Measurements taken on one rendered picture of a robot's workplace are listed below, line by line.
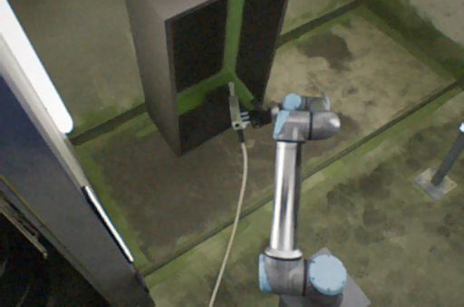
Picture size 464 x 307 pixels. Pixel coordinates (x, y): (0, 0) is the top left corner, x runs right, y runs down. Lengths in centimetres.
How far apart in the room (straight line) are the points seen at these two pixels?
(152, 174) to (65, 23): 115
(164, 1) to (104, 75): 166
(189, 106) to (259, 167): 65
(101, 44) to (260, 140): 128
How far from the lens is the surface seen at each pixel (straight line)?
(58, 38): 319
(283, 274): 183
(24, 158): 136
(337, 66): 368
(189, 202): 294
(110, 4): 323
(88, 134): 333
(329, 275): 183
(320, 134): 179
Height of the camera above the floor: 263
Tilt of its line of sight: 54 degrees down
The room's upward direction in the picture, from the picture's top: 5 degrees counter-clockwise
